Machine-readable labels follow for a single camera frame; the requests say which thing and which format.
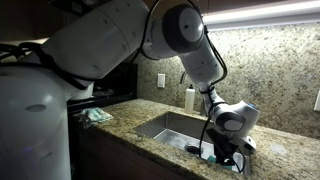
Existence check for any black sink drain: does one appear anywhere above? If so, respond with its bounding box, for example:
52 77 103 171
184 144 204 155

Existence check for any blue white cloth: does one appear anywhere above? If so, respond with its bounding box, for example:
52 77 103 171
79 107 114 129

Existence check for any under-cabinet light strip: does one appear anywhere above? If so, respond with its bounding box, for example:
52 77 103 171
203 0 320 33

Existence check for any clear tape patch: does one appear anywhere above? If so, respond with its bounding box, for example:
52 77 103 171
269 143 288 155

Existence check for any white wall power outlet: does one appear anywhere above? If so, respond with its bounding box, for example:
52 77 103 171
313 90 320 112

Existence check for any black cooktop stove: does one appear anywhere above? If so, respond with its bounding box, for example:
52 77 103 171
66 63 138 113

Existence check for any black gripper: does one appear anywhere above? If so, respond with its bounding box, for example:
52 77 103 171
205 128 241 167

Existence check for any dark wooden base cabinet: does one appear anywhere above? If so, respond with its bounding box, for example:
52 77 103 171
71 126 188 180

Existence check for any black strap around arm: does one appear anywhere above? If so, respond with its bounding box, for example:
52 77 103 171
0 41 91 91

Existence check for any stainless steel sink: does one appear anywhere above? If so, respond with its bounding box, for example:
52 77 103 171
133 111 252 176

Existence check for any white soap dispenser bottle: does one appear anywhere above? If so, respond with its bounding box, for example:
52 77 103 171
184 84 196 114

